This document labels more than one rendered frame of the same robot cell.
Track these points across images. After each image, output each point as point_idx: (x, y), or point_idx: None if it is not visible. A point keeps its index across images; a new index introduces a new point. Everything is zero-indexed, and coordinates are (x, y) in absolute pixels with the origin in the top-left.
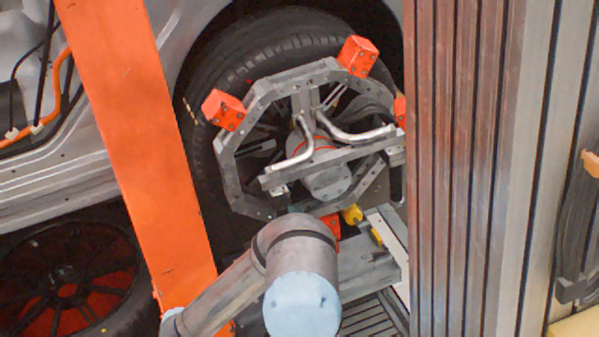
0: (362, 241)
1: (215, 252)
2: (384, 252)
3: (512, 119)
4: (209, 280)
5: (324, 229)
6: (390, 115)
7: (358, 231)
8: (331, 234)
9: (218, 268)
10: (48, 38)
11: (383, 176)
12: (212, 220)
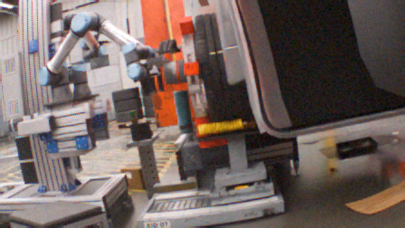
0: (231, 177)
1: (296, 184)
2: (224, 188)
3: None
4: None
5: (68, 14)
6: (163, 49)
7: (198, 139)
8: (68, 16)
9: None
10: None
11: (323, 207)
12: (320, 179)
